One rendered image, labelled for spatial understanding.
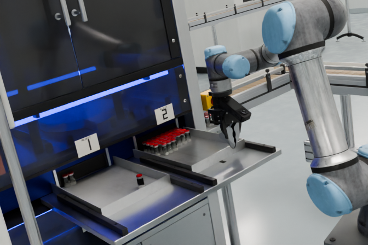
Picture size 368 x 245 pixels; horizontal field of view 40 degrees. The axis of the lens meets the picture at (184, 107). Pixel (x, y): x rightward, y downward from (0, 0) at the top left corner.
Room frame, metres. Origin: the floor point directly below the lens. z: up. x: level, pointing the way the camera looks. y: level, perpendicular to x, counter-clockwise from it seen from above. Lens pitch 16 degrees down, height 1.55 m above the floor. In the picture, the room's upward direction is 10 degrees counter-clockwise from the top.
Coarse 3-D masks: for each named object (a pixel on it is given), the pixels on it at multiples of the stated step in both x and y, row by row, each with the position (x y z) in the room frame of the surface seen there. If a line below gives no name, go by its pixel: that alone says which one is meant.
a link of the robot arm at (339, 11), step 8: (328, 0) 1.22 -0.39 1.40; (336, 0) 1.23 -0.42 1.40; (336, 8) 1.21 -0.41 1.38; (344, 8) 1.24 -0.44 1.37; (336, 16) 1.21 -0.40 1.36; (344, 16) 1.23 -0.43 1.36; (336, 24) 1.21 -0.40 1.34; (344, 24) 1.24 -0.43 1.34; (336, 32) 1.22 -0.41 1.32; (256, 48) 1.60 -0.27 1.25; (264, 48) 1.55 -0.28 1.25; (256, 56) 1.57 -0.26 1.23; (264, 56) 1.55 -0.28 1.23; (272, 56) 1.51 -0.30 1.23; (264, 64) 1.57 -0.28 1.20; (272, 64) 1.56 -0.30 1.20
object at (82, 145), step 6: (84, 138) 1.62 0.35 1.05; (90, 138) 1.63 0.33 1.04; (96, 138) 1.64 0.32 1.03; (78, 144) 1.60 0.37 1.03; (84, 144) 1.61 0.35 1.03; (90, 144) 1.63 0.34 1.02; (96, 144) 1.64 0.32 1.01; (78, 150) 1.60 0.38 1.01; (84, 150) 1.61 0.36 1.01; (90, 150) 1.62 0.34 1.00; (78, 156) 1.59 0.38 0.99
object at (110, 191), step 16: (96, 176) 1.67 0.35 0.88; (112, 176) 1.64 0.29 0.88; (128, 176) 1.62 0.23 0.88; (144, 176) 1.59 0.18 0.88; (160, 176) 1.53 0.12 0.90; (64, 192) 1.52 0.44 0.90; (80, 192) 1.55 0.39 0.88; (96, 192) 1.53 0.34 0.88; (112, 192) 1.50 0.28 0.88; (128, 192) 1.48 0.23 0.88; (144, 192) 1.43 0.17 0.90; (96, 208) 1.36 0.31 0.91; (112, 208) 1.36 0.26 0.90
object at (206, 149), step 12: (192, 132) 1.91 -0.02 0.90; (204, 132) 1.85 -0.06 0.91; (192, 144) 1.81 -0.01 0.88; (204, 144) 1.79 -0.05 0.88; (216, 144) 1.77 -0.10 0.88; (228, 144) 1.74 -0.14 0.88; (240, 144) 1.67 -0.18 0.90; (156, 156) 1.68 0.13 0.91; (168, 156) 1.73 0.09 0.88; (180, 156) 1.71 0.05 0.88; (192, 156) 1.69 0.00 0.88; (204, 156) 1.67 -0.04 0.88; (216, 156) 1.60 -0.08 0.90; (192, 168) 1.53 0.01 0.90; (204, 168) 1.56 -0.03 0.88
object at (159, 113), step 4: (168, 104) 1.84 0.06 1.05; (160, 108) 1.82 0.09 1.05; (164, 108) 1.83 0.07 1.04; (168, 108) 1.84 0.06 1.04; (172, 108) 1.85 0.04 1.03; (156, 112) 1.80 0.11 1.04; (160, 112) 1.81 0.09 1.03; (164, 112) 1.83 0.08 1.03; (168, 112) 1.84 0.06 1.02; (172, 112) 1.85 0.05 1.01; (156, 116) 1.80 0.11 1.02; (160, 116) 1.81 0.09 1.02; (164, 116) 1.82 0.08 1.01; (168, 116) 1.83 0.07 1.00; (172, 116) 1.85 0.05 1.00; (160, 120) 1.81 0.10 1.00; (164, 120) 1.82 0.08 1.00
